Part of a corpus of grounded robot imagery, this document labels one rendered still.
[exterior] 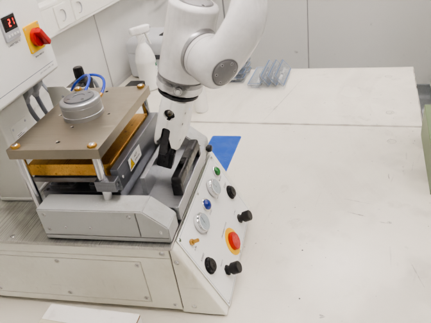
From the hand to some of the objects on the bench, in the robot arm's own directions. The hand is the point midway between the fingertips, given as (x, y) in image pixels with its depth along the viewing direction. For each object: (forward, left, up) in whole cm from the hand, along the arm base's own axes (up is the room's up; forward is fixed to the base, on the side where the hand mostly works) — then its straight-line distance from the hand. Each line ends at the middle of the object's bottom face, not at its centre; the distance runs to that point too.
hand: (166, 157), depth 90 cm
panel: (-13, 0, -25) cm, 28 cm away
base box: (+15, +2, -25) cm, 30 cm away
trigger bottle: (+51, -80, -25) cm, 98 cm away
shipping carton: (+6, +33, -24) cm, 41 cm away
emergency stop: (-11, 0, -24) cm, 27 cm away
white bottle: (+26, -70, -30) cm, 80 cm away
